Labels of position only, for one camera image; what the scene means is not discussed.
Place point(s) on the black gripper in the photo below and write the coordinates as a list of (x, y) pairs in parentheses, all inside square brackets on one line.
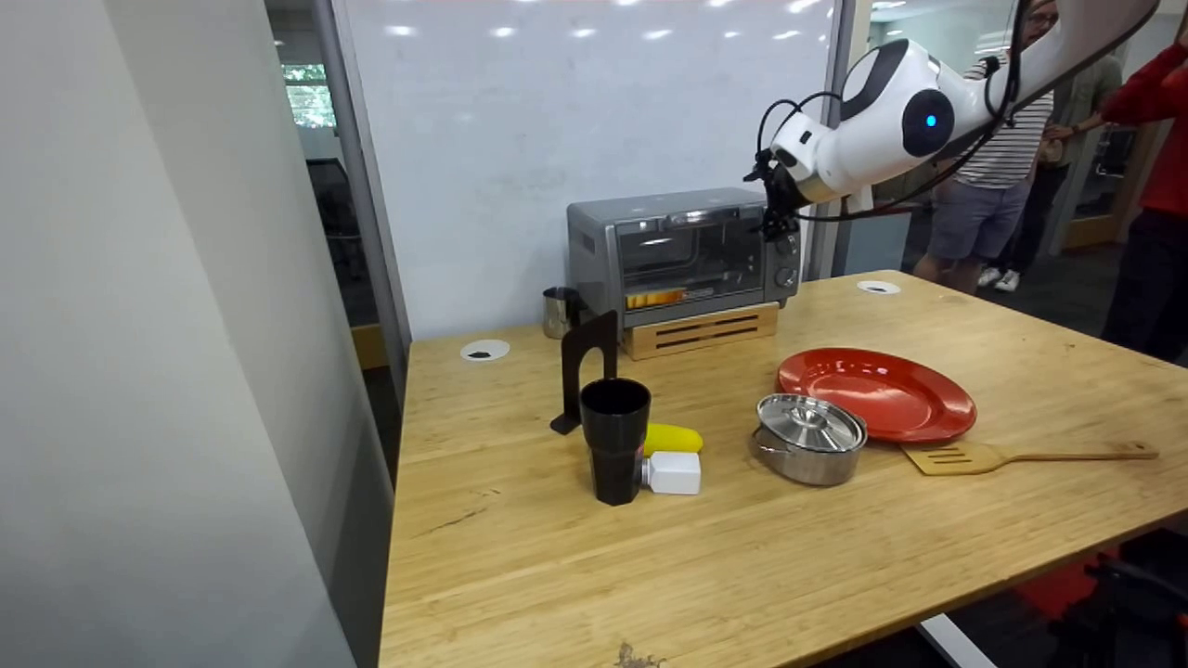
[(780, 178)]

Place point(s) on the wooden spatula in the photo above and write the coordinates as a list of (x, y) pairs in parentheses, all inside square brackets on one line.
[(954, 457)]

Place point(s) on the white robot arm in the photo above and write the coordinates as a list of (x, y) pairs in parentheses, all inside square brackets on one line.
[(941, 111)]

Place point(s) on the wooden slatted oven stand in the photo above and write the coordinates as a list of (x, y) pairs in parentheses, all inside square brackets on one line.
[(709, 330)]

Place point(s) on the silver toaster oven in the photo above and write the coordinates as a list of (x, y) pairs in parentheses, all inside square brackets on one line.
[(597, 253)]

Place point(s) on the red round plate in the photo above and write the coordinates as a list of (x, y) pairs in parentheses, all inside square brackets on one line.
[(914, 394)]

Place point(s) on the steel pot lid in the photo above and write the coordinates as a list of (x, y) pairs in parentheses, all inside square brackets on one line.
[(812, 422)]

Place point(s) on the yellow small block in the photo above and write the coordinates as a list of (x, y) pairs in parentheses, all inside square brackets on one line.
[(675, 434)]

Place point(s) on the small metal cup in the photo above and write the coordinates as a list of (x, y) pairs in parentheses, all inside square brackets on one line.
[(556, 315)]

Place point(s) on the black metal stand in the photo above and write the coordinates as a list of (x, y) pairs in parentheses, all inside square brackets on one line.
[(575, 371)]

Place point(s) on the white small block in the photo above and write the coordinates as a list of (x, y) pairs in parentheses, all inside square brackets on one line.
[(675, 471)]

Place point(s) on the black plastic cup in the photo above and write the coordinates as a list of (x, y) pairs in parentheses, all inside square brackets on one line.
[(614, 440)]

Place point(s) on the red chair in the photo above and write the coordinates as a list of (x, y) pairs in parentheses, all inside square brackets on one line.
[(1064, 586)]

